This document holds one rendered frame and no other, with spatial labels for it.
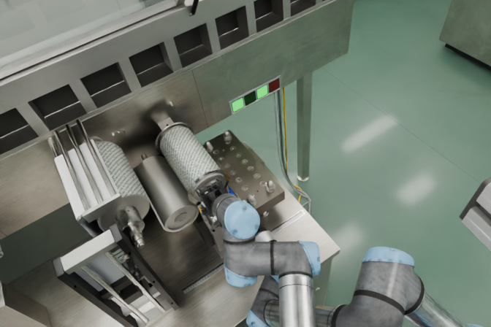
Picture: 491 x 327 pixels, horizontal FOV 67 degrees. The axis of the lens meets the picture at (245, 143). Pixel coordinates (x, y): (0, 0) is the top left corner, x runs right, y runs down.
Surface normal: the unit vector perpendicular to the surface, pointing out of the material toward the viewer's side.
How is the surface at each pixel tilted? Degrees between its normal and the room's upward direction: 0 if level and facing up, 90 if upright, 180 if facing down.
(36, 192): 90
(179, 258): 0
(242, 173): 0
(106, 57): 90
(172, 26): 90
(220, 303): 0
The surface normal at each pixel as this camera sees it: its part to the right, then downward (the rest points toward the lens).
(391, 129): -0.11, -0.64
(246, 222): 0.34, 0.05
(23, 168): 0.54, 0.60
